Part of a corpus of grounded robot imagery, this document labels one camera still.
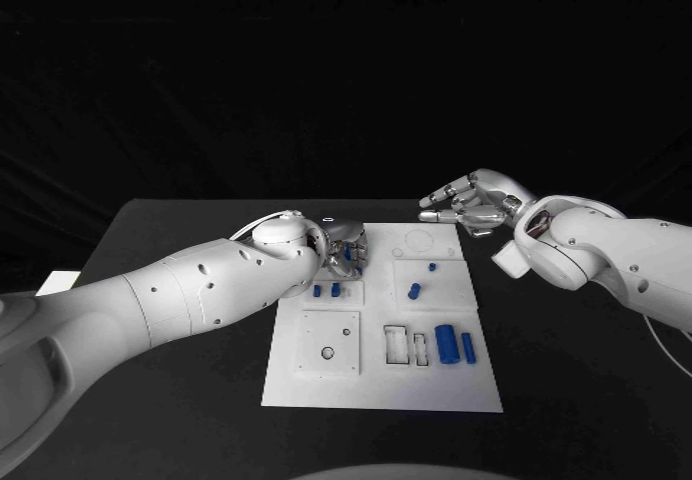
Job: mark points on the slim blue cylinder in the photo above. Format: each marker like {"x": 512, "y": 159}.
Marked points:
{"x": 469, "y": 348}

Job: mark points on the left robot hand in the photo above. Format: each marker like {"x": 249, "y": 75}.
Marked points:
{"x": 346, "y": 240}

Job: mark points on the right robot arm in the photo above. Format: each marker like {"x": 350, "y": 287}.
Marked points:
{"x": 606, "y": 247}

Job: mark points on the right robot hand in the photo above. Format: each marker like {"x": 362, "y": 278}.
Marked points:
{"x": 486, "y": 202}

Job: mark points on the white task board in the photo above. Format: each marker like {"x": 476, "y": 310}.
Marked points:
{"x": 378, "y": 382}

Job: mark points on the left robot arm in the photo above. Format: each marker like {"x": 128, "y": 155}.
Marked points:
{"x": 162, "y": 292}

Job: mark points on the large blue cylinder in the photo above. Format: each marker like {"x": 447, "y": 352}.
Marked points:
{"x": 447, "y": 344}

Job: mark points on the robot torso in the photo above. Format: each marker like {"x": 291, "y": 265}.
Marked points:
{"x": 399, "y": 473}

